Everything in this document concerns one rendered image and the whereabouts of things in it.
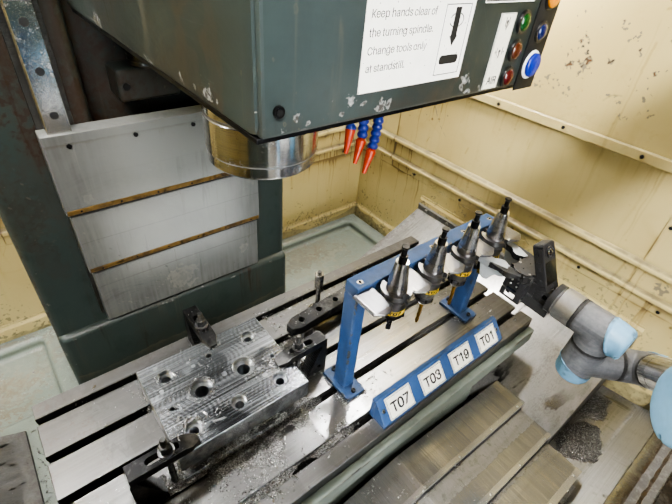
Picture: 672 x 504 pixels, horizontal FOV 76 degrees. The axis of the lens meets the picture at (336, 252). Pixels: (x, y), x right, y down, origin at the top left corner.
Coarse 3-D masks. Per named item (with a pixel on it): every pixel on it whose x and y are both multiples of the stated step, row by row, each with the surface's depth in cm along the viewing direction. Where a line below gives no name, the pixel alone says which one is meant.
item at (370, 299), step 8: (368, 288) 85; (360, 296) 83; (368, 296) 83; (376, 296) 83; (360, 304) 82; (368, 304) 81; (376, 304) 82; (384, 304) 82; (392, 304) 82; (368, 312) 80; (376, 312) 80; (384, 312) 80
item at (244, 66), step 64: (128, 0) 51; (192, 0) 38; (256, 0) 31; (320, 0) 34; (192, 64) 42; (256, 64) 34; (320, 64) 37; (512, 64) 56; (256, 128) 37; (320, 128) 42
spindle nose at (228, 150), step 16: (208, 112) 54; (208, 128) 56; (224, 128) 54; (208, 144) 58; (224, 144) 55; (240, 144) 54; (272, 144) 55; (288, 144) 56; (304, 144) 57; (224, 160) 57; (240, 160) 56; (256, 160) 56; (272, 160) 56; (288, 160) 57; (304, 160) 59; (240, 176) 57; (256, 176) 57; (272, 176) 58; (288, 176) 59
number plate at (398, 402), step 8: (408, 384) 99; (400, 392) 97; (408, 392) 99; (384, 400) 95; (392, 400) 96; (400, 400) 97; (408, 400) 98; (392, 408) 96; (400, 408) 97; (408, 408) 98; (392, 416) 96
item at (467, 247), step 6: (468, 228) 92; (474, 228) 91; (468, 234) 92; (474, 234) 92; (462, 240) 94; (468, 240) 93; (474, 240) 92; (462, 246) 94; (468, 246) 93; (474, 246) 93; (462, 252) 94; (468, 252) 94; (474, 252) 94
